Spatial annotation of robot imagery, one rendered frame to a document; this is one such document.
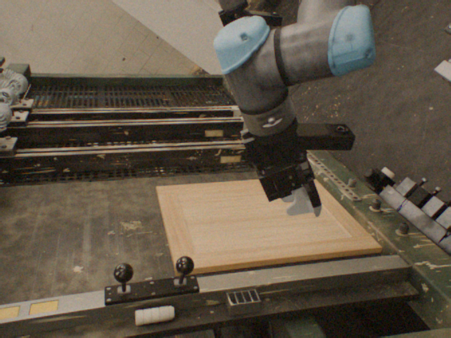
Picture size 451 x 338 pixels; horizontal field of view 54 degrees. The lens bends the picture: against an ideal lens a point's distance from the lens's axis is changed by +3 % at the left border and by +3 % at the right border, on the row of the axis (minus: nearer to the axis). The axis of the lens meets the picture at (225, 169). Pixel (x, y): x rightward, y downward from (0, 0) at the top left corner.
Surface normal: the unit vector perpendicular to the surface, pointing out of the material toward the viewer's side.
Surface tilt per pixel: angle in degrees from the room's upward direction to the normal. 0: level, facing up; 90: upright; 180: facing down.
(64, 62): 90
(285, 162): 28
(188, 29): 90
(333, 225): 55
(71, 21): 90
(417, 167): 0
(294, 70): 83
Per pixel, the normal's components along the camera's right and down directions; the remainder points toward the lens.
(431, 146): -0.76, -0.47
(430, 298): -0.97, 0.06
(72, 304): 0.06, -0.90
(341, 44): -0.32, 0.31
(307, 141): 0.16, 0.57
